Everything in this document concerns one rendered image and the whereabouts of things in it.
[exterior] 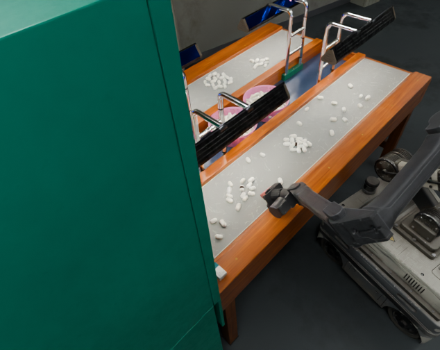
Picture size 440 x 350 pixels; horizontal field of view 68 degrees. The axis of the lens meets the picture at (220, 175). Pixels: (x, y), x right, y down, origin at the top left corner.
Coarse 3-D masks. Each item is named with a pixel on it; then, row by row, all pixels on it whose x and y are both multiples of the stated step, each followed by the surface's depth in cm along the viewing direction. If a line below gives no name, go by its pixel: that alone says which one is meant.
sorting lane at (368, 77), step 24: (360, 72) 205; (384, 72) 203; (336, 96) 191; (384, 96) 188; (288, 120) 179; (312, 120) 178; (360, 120) 175; (264, 144) 168; (312, 144) 165; (240, 168) 158; (264, 168) 157; (288, 168) 156; (216, 192) 149; (240, 192) 148; (216, 216) 140; (240, 216) 140; (216, 240) 133
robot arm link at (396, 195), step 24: (432, 120) 86; (432, 144) 81; (408, 168) 80; (432, 168) 79; (384, 192) 78; (408, 192) 76; (360, 216) 75; (384, 216) 74; (360, 240) 78; (384, 240) 74
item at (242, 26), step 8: (280, 0) 197; (288, 0) 200; (264, 8) 190; (272, 8) 193; (248, 16) 184; (256, 16) 187; (264, 16) 191; (272, 16) 194; (240, 24) 186; (248, 24) 184; (256, 24) 188
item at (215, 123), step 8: (224, 96) 134; (232, 96) 134; (240, 104) 130; (248, 104) 130; (192, 112) 130; (200, 112) 127; (192, 120) 134; (208, 120) 125; (216, 120) 123; (224, 120) 149; (208, 128) 144; (224, 128) 122; (200, 136) 141; (224, 152) 162; (200, 168) 155
